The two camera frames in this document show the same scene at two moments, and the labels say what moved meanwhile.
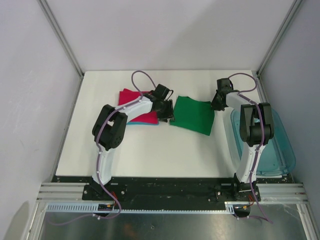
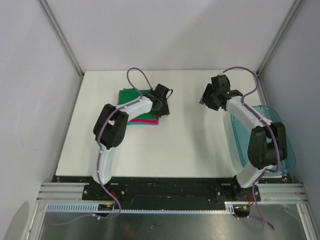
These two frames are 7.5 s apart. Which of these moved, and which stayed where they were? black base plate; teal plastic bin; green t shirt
Moved: green t shirt
Stayed: black base plate; teal plastic bin
